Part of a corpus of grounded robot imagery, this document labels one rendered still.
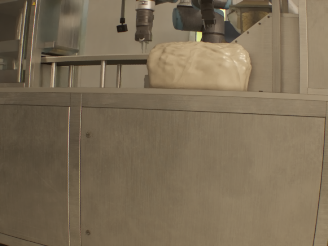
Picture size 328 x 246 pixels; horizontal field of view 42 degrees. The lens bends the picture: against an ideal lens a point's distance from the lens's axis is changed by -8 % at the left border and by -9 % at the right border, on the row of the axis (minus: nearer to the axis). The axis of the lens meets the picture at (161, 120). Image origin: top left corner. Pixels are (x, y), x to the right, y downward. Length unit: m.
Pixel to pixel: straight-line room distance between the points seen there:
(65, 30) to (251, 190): 1.19
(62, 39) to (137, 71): 2.47
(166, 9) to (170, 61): 2.93
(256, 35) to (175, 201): 0.69
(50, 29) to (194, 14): 1.09
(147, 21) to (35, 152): 0.75
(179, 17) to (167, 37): 1.59
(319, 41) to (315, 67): 0.10
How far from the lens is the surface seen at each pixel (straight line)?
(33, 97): 1.85
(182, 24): 2.93
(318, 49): 1.67
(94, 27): 4.88
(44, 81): 2.17
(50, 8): 2.21
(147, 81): 2.22
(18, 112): 1.89
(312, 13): 1.70
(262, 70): 1.75
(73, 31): 2.26
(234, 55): 1.61
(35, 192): 1.87
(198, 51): 1.63
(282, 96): 1.47
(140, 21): 2.05
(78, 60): 2.05
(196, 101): 1.53
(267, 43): 1.76
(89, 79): 4.83
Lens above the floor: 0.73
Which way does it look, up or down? 2 degrees down
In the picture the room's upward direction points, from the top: 2 degrees clockwise
